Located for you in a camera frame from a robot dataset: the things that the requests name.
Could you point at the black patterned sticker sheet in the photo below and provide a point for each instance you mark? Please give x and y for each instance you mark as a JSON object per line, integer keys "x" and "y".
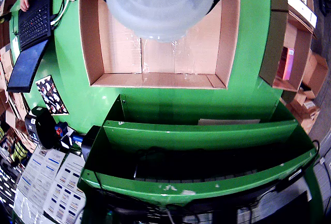
{"x": 51, "y": 94}

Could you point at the open cardboard box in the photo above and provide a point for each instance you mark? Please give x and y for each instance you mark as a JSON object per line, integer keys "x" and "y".
{"x": 269, "y": 53}

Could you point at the black laptop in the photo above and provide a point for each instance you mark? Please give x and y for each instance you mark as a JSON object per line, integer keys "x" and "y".
{"x": 33, "y": 24}

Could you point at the printed paper sheet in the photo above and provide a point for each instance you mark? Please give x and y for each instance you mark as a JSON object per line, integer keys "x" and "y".
{"x": 38, "y": 177}
{"x": 67, "y": 195}

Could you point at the white spray bottle teal label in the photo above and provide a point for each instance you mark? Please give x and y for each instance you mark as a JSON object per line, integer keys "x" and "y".
{"x": 160, "y": 4}

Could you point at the black label printer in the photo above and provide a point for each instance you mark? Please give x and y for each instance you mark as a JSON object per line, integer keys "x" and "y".
{"x": 42, "y": 131}

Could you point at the pink carton with barcode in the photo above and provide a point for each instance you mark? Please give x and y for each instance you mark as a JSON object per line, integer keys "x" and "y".
{"x": 287, "y": 65}

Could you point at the green metal shelf unit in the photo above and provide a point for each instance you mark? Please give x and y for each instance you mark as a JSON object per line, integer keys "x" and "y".
{"x": 194, "y": 136}

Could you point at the blue red small toy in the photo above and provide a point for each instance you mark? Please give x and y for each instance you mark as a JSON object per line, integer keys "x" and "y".
{"x": 60, "y": 129}

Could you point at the white printed carton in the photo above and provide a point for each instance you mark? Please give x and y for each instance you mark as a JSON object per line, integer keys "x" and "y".
{"x": 301, "y": 1}

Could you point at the grey paper sheet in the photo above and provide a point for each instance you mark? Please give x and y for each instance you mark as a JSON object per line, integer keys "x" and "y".
{"x": 227, "y": 122}

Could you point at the large shallow cardboard tray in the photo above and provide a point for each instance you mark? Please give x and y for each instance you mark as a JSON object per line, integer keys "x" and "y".
{"x": 124, "y": 53}

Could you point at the black box device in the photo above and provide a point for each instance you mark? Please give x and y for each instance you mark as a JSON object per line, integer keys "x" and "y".
{"x": 89, "y": 143}

